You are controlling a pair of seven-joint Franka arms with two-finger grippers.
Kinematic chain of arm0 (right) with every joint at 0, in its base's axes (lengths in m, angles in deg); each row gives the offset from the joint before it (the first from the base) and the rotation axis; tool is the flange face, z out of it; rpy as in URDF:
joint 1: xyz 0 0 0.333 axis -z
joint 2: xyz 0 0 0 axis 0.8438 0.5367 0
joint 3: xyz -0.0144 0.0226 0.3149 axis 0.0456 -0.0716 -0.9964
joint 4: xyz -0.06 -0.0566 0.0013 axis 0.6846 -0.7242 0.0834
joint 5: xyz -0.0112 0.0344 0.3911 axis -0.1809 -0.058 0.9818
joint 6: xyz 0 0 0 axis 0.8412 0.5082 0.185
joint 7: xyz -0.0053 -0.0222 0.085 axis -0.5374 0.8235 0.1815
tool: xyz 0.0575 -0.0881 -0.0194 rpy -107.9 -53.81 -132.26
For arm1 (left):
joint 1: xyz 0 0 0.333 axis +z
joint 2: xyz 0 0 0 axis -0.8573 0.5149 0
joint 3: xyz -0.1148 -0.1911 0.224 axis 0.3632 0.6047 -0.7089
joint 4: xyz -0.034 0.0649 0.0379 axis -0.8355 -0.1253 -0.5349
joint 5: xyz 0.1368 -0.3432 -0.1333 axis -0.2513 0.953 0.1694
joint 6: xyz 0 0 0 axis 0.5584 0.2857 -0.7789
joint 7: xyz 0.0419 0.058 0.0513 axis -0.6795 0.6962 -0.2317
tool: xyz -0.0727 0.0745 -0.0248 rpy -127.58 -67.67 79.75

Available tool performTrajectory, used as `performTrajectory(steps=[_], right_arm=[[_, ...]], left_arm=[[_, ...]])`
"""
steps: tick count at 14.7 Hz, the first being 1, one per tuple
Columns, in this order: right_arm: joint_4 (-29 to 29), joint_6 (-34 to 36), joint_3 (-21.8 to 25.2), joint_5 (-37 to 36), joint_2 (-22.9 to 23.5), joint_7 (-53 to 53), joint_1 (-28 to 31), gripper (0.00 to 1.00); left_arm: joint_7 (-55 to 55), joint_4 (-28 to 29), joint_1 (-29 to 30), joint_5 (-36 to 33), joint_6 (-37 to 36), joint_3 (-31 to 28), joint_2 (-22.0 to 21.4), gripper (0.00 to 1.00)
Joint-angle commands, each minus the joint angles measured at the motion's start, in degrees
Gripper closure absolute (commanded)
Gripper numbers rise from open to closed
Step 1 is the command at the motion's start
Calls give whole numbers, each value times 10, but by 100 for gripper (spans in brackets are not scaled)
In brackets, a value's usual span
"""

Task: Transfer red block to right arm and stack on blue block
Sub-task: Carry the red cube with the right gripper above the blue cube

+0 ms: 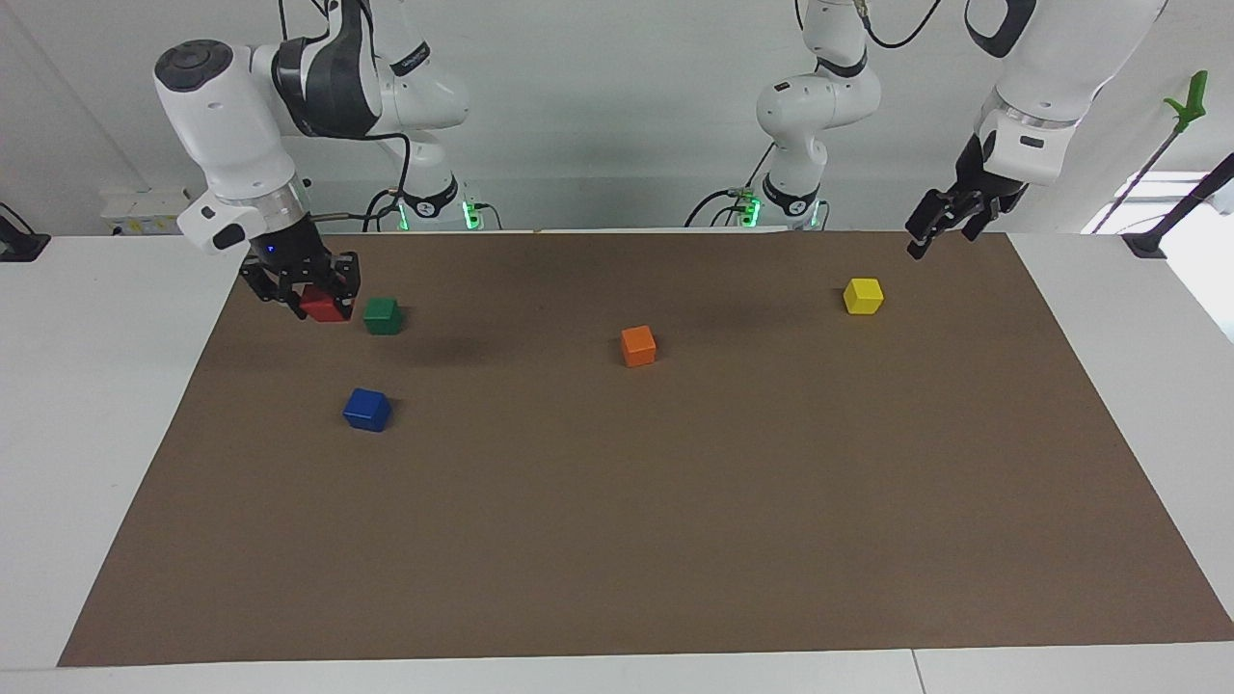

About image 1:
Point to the green-tipped grabber stick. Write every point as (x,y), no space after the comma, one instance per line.
(1188,101)

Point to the orange wooden block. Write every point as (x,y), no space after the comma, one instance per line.
(638,347)

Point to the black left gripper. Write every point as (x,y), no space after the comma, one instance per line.
(983,173)

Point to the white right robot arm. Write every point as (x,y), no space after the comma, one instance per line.
(231,125)

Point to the green wooden block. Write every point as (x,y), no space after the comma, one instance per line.
(383,316)

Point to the black clamp stand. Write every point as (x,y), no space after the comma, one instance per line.
(1181,207)
(19,246)

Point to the red wooden block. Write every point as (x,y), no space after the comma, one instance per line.
(316,306)

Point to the yellow wooden block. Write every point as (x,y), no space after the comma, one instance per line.
(863,296)

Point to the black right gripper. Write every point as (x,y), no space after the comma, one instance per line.
(289,249)

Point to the white power strip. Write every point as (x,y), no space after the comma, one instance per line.
(145,212)

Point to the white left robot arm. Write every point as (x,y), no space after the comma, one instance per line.
(1060,67)

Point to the blue wooden block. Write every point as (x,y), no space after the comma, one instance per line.
(366,410)

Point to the brown table mat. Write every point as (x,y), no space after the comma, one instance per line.
(617,530)

